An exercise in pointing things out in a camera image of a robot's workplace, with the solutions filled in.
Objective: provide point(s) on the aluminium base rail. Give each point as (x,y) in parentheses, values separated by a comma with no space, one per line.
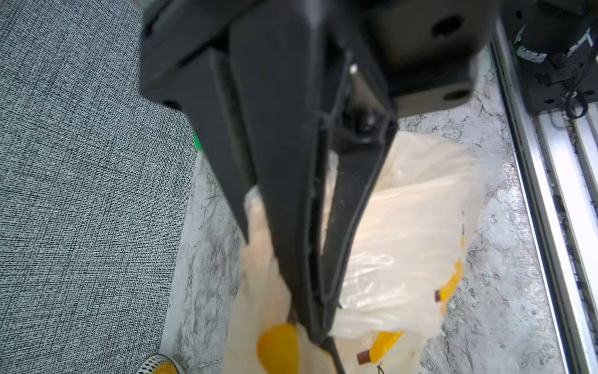
(557,158)

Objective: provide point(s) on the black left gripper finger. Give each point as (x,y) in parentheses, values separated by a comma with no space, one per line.
(329,345)

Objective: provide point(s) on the cream plastic bag banana print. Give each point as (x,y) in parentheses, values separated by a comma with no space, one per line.
(406,262)

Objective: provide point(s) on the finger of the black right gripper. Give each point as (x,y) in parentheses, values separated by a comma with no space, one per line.
(256,106)
(362,128)

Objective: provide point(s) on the black white patterned bowl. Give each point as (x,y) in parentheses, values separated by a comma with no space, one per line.
(159,363)

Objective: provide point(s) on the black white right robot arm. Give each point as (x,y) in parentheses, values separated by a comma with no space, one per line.
(546,35)

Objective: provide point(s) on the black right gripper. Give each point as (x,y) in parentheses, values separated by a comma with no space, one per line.
(416,56)

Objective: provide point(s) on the green plastic basket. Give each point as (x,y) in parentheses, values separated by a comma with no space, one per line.
(197,143)

